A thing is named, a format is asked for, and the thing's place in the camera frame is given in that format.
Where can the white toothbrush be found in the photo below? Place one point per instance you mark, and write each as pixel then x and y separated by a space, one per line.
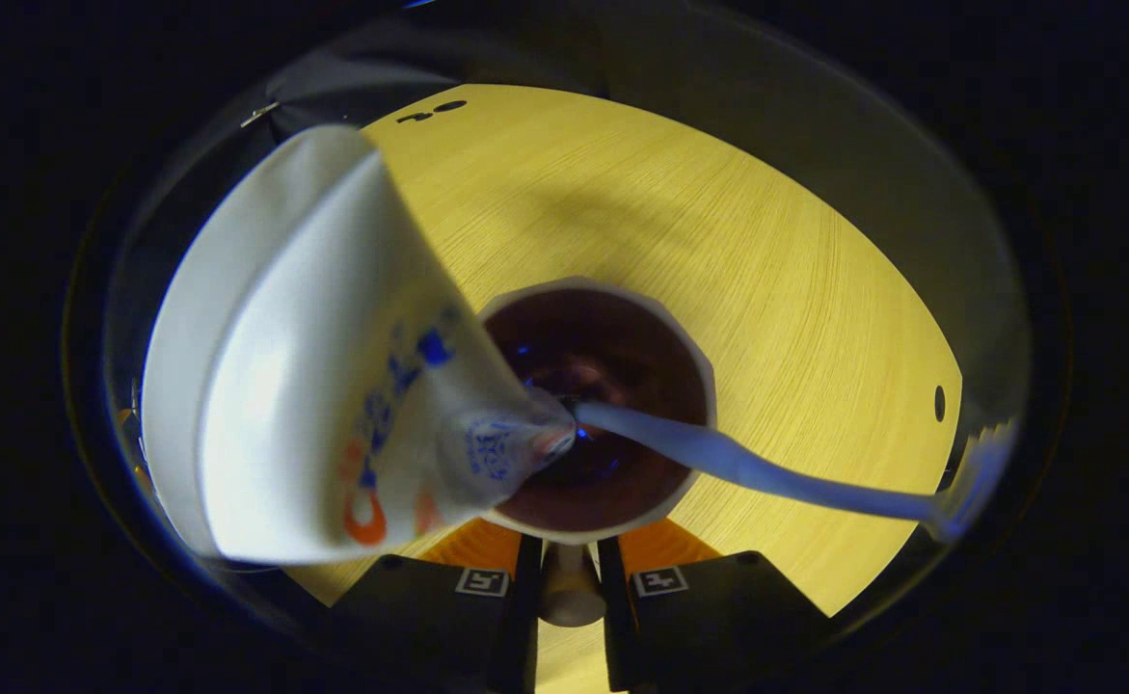
pixel 766 477

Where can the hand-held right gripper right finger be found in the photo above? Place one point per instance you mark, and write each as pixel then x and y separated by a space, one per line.
pixel 612 598

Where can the small metal clip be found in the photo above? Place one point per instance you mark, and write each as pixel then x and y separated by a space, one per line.
pixel 258 114

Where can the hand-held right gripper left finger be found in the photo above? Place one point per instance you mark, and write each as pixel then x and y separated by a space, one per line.
pixel 528 598

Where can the white toothpaste tube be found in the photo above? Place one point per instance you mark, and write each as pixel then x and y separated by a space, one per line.
pixel 294 386

